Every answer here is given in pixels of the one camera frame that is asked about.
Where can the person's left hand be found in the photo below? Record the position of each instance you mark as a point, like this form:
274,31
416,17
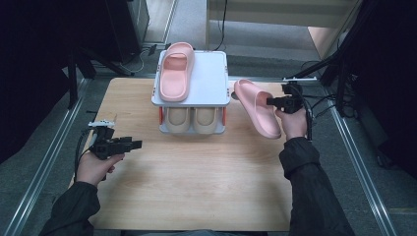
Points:
95,168

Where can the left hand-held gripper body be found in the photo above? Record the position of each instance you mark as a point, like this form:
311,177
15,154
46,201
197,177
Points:
104,146

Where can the black tripod stand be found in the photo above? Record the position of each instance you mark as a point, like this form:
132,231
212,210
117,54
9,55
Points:
341,65

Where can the white table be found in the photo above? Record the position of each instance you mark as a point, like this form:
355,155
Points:
278,13

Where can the black metal stand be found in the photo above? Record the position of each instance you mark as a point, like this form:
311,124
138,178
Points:
73,78

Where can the metal floor rail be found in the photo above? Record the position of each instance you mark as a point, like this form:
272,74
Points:
42,164
360,170

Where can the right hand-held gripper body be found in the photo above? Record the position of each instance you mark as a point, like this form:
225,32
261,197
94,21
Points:
293,101

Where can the pink slipper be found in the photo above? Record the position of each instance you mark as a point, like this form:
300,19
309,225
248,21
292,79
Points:
176,72
259,111

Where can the grey two-tier shoe rack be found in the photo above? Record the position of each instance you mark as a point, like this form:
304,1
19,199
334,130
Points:
209,75

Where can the person's right hand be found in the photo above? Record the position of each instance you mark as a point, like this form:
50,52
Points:
293,124

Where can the dark cabinet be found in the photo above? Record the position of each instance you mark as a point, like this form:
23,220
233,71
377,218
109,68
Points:
131,26

